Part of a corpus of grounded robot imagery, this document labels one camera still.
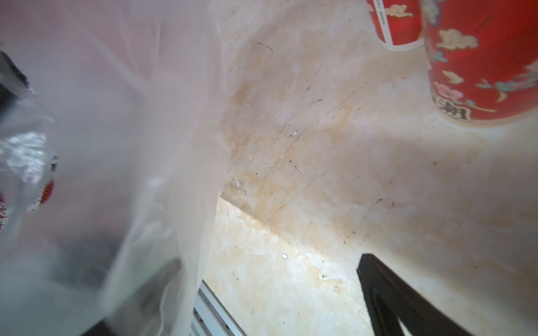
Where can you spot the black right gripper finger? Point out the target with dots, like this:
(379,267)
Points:
(391,303)

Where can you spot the red milk tea cup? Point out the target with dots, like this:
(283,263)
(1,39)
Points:
(398,23)
(483,60)

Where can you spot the clear plastic carrier bag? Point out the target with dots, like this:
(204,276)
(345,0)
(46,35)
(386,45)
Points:
(112,161)

